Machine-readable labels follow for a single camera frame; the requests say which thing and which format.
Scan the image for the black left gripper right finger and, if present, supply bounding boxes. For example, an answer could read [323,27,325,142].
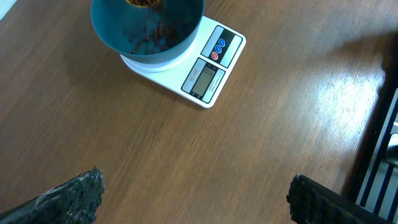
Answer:
[287,174,390,224]

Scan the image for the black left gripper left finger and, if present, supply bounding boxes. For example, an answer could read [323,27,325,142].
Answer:
[1,168,104,223]

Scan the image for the yellow plastic scoop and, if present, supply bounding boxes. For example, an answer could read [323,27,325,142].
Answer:
[126,0,160,8]

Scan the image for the white digital kitchen scale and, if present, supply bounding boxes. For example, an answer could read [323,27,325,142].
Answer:
[121,16,246,108]

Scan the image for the teal plastic bowl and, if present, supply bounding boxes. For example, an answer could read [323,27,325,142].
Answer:
[91,0,205,64]

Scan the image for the red beans in bowl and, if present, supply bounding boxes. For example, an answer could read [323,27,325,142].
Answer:
[124,5,189,55]

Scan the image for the black aluminium frame rail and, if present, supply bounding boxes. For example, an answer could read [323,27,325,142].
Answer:
[346,33,397,223]

